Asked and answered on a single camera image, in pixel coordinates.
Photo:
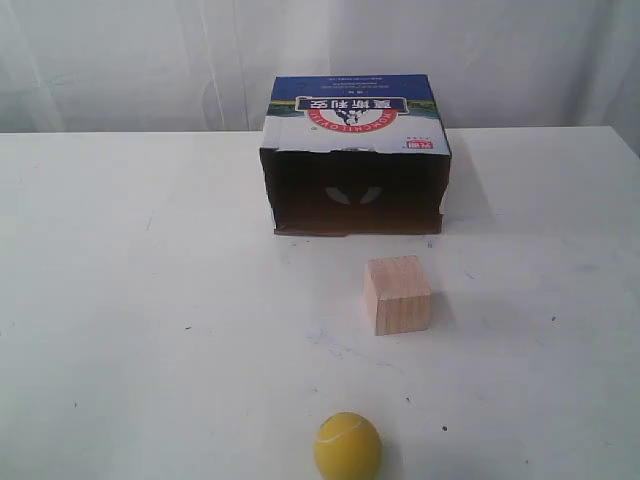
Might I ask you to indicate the yellow tennis ball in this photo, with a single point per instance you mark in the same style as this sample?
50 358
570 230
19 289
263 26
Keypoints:
347 446

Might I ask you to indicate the blue white cardboard box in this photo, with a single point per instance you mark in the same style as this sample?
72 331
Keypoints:
345 155

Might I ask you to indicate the light wooden cube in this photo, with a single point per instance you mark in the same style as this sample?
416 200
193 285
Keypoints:
397 295

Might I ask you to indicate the white backdrop curtain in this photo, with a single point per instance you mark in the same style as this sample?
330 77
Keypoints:
210 65

